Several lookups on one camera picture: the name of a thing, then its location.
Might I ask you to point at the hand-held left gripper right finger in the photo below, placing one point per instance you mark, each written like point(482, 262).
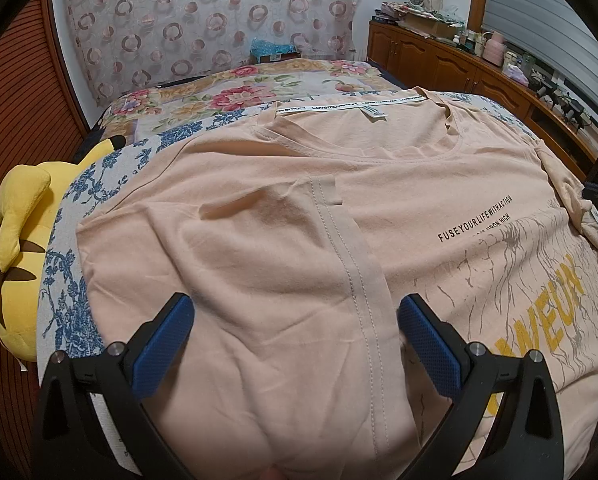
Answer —
point(425, 347)

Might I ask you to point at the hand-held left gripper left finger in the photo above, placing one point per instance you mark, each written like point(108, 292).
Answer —
point(163, 347)

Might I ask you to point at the peach printed t-shirt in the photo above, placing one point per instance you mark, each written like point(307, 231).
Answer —
point(279, 210)

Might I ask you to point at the blue floral bed sheet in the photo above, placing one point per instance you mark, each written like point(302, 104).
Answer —
point(79, 185)

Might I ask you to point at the yellow plush toy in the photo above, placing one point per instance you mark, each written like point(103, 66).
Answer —
point(24, 210)

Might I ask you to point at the pink flowered quilt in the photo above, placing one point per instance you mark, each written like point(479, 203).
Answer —
point(239, 92)

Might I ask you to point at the louvered wooden wardrobe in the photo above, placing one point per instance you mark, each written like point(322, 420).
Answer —
point(24, 100)

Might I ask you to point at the purple soft pouch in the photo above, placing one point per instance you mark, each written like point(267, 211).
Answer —
point(516, 75)

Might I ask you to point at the long wooden cabinet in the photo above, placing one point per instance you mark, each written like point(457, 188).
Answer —
point(429, 60)

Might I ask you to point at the pink thermos jug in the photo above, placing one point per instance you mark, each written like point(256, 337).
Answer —
point(495, 49)

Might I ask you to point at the cardboard box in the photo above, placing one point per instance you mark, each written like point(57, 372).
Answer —
point(429, 25)

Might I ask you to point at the pile of folded fabrics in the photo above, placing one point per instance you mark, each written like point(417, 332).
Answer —
point(394, 10)

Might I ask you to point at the grey window blinds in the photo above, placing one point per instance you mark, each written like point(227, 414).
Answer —
point(544, 5)

